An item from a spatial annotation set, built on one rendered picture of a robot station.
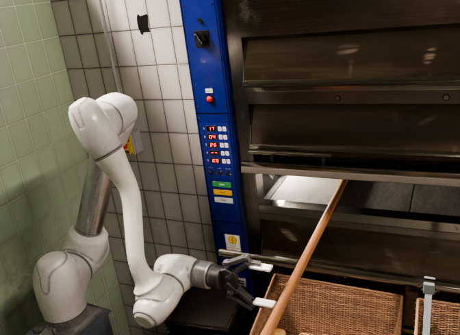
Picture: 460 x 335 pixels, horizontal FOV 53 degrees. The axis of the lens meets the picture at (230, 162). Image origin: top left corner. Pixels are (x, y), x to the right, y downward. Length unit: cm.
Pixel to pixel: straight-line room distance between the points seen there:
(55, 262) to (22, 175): 56
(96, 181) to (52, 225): 65
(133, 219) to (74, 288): 39
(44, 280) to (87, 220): 25
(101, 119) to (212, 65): 58
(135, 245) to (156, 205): 84
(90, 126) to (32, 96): 78
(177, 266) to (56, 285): 42
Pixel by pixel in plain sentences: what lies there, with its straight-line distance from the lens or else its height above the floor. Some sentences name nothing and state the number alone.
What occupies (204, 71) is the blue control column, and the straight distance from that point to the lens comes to 188.
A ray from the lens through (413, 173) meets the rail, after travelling 166.
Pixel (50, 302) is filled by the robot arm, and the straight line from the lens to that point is 176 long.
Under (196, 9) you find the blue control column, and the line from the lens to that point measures 186.
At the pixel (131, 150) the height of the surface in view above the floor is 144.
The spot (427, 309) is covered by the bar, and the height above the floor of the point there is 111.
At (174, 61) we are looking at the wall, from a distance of 198.
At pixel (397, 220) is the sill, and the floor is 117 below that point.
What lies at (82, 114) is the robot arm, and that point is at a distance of 145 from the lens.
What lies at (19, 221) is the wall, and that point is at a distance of 218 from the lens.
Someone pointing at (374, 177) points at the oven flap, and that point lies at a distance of 167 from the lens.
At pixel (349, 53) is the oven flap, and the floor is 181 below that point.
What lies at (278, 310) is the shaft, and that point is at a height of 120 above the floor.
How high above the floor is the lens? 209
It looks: 21 degrees down
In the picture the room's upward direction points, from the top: 7 degrees counter-clockwise
